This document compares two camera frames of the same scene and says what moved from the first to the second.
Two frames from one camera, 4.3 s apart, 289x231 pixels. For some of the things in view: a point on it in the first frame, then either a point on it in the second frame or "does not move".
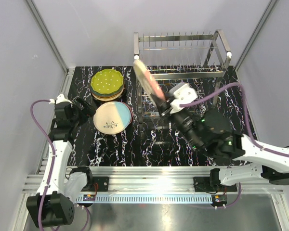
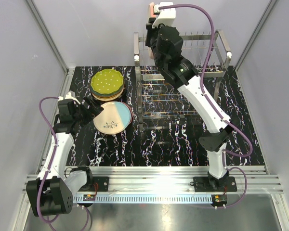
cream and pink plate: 151,81 -> 151,15
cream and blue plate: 112,117 does not move
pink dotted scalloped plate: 131,112 does not move
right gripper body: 166,108 -> 151,33
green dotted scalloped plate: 107,81 does not move
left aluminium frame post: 67,79 does not move
